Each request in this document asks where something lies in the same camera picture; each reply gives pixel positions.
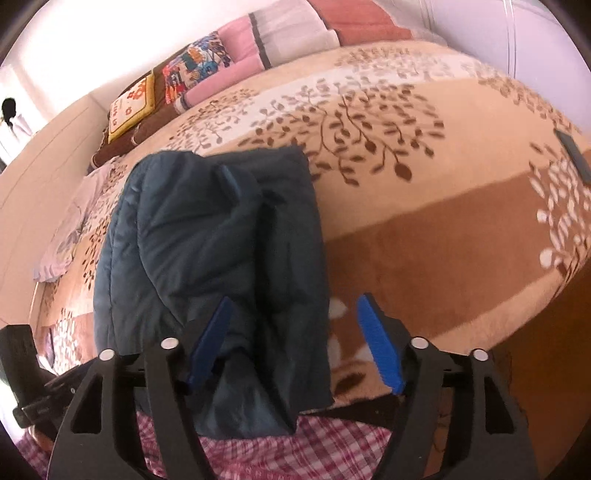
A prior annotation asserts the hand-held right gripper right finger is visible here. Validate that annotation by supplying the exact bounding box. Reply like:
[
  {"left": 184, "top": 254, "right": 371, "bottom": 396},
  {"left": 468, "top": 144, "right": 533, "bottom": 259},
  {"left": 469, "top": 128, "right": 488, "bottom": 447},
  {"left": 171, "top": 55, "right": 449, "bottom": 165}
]
[{"left": 356, "top": 292, "right": 541, "bottom": 480}]

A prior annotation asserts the dark blue puffer jacket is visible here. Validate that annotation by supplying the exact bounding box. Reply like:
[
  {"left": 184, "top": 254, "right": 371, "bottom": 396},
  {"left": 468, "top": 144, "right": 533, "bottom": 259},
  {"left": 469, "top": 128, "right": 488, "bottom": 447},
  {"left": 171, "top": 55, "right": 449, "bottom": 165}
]
[{"left": 92, "top": 145, "right": 335, "bottom": 439}]

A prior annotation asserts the pale purple floral pillow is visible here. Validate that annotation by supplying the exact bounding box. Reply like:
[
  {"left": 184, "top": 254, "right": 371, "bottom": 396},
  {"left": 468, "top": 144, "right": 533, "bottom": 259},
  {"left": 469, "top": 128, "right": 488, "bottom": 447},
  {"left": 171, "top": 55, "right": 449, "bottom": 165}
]
[{"left": 32, "top": 164, "right": 125, "bottom": 282}]

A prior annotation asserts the white headboard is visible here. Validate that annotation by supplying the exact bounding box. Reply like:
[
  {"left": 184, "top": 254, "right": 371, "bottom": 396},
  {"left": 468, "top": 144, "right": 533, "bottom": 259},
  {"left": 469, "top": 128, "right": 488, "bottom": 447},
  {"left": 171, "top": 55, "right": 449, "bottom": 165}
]
[{"left": 0, "top": 69, "right": 155, "bottom": 324}]

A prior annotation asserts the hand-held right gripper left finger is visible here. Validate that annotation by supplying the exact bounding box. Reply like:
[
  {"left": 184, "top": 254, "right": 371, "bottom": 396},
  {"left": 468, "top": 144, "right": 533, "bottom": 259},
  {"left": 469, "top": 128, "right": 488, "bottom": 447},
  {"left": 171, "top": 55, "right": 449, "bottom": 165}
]
[{"left": 46, "top": 295, "right": 236, "bottom": 480}]

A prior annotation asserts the salmon folded blanket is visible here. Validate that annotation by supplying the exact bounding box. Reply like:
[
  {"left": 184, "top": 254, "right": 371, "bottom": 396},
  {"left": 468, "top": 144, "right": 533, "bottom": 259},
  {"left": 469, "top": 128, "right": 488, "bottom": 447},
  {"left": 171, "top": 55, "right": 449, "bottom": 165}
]
[{"left": 307, "top": 0, "right": 448, "bottom": 47}]

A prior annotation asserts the brown folded blanket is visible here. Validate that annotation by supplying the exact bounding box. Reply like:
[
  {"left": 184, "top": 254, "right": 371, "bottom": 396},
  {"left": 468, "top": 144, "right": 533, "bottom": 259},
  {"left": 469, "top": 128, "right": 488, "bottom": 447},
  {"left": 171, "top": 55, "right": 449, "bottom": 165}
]
[{"left": 90, "top": 53, "right": 195, "bottom": 169}]

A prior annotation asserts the yellow flower cushion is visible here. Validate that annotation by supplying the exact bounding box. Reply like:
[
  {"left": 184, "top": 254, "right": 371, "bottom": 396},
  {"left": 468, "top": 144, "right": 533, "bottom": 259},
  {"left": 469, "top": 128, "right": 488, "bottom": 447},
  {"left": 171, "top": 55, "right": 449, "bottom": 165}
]
[{"left": 107, "top": 71, "right": 155, "bottom": 144}]

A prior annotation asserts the beige brown leaf-print blanket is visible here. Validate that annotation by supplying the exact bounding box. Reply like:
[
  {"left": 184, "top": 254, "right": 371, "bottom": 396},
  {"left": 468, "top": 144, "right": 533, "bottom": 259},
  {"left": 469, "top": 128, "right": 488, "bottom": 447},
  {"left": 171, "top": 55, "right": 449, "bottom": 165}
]
[{"left": 30, "top": 39, "right": 591, "bottom": 411}]

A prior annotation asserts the pink plaid shirt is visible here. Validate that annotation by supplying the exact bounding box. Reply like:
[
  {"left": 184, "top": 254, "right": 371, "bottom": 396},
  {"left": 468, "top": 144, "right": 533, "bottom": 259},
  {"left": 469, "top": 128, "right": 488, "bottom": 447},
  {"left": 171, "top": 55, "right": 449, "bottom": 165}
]
[{"left": 18, "top": 406, "right": 444, "bottom": 480}]

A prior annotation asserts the dark hanging object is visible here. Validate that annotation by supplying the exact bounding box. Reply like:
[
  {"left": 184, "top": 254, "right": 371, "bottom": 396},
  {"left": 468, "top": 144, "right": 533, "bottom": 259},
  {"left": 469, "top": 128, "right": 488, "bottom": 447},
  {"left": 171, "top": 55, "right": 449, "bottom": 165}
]
[{"left": 0, "top": 97, "right": 19, "bottom": 127}]

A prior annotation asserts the colourful patchwork cushion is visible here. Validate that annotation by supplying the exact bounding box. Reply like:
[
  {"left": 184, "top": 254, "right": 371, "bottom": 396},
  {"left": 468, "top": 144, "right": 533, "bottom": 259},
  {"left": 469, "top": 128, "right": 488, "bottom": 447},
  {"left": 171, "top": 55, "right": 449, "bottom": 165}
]
[{"left": 161, "top": 31, "right": 234, "bottom": 107}]

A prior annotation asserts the pink striped folded blanket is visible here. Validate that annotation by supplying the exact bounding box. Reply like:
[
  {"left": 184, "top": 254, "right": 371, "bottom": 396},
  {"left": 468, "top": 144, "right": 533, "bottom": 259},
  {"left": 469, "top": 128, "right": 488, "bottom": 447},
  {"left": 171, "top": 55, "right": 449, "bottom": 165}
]
[{"left": 175, "top": 0, "right": 342, "bottom": 114}]

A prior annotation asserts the dark phone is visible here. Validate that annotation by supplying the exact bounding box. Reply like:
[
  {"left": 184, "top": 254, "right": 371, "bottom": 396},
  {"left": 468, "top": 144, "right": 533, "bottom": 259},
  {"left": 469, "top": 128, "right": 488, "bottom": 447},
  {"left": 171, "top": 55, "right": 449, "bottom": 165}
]
[{"left": 554, "top": 129, "right": 591, "bottom": 183}]

